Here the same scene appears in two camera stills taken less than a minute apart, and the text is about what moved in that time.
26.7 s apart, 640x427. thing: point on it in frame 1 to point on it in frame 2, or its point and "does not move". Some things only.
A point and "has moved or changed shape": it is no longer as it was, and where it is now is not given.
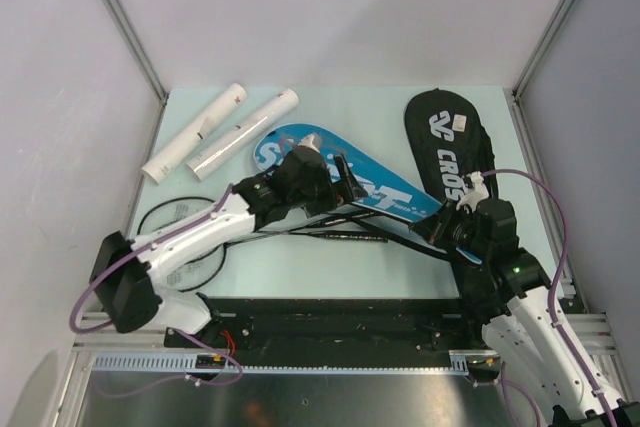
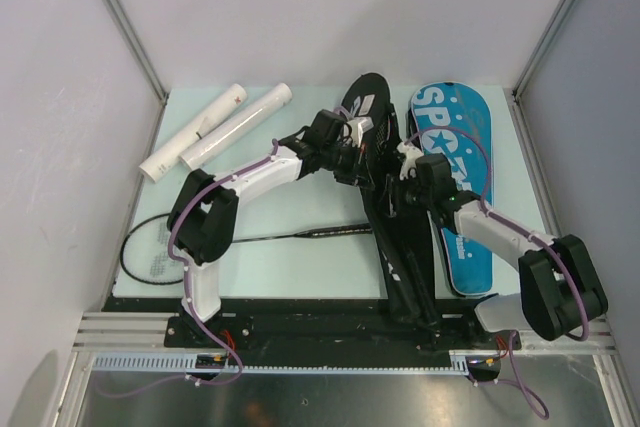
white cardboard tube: x=162 y=163 does not move
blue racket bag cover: x=384 y=190 has moved or changed shape
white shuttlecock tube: x=200 y=166 to x=264 y=106
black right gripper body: x=454 y=228 to x=406 y=196
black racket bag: x=450 y=138 to x=388 y=195
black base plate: x=255 y=327 does not move
